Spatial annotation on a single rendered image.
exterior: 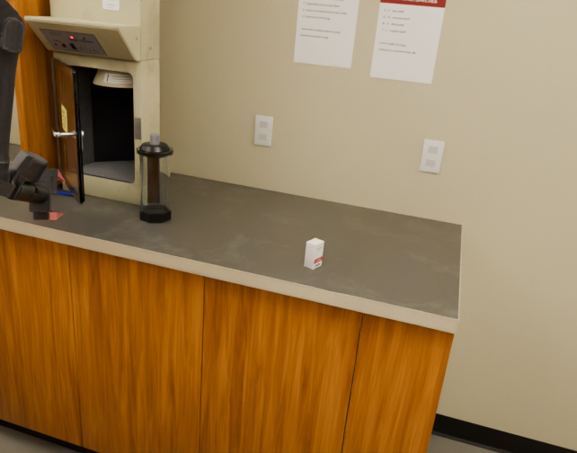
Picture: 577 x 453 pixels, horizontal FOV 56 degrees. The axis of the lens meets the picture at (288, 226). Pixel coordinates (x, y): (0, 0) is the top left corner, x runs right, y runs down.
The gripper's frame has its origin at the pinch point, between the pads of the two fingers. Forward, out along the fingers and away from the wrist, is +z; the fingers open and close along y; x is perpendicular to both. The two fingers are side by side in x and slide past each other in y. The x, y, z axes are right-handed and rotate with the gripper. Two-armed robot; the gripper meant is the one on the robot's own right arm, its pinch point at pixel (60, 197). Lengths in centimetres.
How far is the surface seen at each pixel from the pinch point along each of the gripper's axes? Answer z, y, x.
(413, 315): -1, -31, -99
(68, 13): 7, 58, 4
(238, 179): 68, 14, -32
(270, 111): 56, 38, -47
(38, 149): 20.1, 18.7, 23.6
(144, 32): 9, 51, -20
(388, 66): 47, 49, -92
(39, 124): 18.5, 26.8, 22.0
